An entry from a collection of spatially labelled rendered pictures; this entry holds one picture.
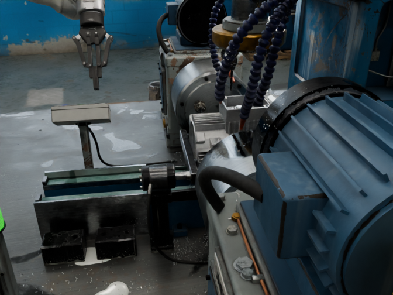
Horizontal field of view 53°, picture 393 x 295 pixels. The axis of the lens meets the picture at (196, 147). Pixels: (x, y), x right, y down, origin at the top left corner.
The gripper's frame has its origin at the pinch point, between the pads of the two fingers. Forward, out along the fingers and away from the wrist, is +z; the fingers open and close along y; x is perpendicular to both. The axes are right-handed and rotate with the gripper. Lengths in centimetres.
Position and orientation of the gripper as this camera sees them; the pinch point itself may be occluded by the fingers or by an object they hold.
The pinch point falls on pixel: (95, 78)
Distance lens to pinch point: 130.9
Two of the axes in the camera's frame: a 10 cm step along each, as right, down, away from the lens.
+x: -1.2, 0.9, 9.9
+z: 0.9, 9.9, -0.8
